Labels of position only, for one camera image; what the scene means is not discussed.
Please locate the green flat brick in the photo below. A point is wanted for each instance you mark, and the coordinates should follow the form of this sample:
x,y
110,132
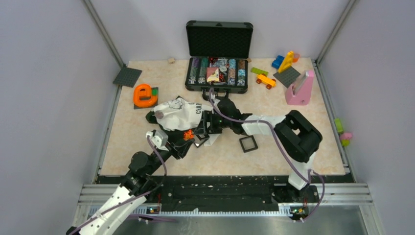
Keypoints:
x,y
259,71

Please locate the black poker chip case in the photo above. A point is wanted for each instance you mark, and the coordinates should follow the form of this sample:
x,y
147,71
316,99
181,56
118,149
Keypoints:
x,y
218,56

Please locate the red maple leaf brooch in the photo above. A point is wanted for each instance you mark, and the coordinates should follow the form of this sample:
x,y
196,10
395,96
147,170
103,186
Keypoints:
x,y
188,135

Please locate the dark grey baseplate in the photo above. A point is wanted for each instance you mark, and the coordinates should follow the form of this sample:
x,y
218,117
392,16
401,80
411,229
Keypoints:
x,y
127,77
287,77

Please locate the small wooden cube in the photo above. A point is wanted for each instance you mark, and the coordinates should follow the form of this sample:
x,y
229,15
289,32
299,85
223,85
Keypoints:
x,y
171,60

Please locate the yellow orange toy car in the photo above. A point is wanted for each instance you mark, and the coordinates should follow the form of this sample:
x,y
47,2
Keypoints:
x,y
268,82

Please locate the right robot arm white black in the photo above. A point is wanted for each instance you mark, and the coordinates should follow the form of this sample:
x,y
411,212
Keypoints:
x,y
297,139

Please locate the black square frame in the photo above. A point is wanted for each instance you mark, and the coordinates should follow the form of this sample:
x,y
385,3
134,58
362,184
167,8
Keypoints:
x,y
199,140
248,144

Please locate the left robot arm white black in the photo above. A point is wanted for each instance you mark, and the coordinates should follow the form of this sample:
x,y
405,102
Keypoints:
x,y
138,184

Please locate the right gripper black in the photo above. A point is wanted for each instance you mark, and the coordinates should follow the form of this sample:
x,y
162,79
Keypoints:
x,y
208,116

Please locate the dark grey baseplate left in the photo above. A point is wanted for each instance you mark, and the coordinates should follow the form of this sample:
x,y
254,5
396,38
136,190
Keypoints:
x,y
127,77

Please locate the orange toy cup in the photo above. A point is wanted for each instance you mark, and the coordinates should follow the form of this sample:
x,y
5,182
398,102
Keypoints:
x,y
296,57

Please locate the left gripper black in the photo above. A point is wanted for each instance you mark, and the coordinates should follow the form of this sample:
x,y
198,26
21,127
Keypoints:
x,y
181,148

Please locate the dark grey baseplate right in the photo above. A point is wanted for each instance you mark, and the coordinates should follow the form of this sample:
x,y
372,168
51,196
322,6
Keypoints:
x,y
287,77

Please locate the blue toy brick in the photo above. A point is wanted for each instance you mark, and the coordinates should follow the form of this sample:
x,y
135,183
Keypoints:
x,y
277,62

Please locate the yellow triangular toy brick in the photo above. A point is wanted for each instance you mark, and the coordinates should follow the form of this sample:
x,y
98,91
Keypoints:
x,y
287,62

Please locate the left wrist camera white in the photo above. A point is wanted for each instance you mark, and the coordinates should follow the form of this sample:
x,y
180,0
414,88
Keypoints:
x,y
158,138

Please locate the pink metronome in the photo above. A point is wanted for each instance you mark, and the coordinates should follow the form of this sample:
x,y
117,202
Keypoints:
x,y
299,92

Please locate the white and green garment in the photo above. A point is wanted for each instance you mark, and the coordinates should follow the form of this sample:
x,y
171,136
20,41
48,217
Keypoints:
x,y
179,114

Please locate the orange letter e toy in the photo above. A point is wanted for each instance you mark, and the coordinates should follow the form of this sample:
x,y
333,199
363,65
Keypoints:
x,y
142,90

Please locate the green and pink bricks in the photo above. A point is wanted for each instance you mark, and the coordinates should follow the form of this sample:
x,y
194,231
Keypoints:
x,y
344,137

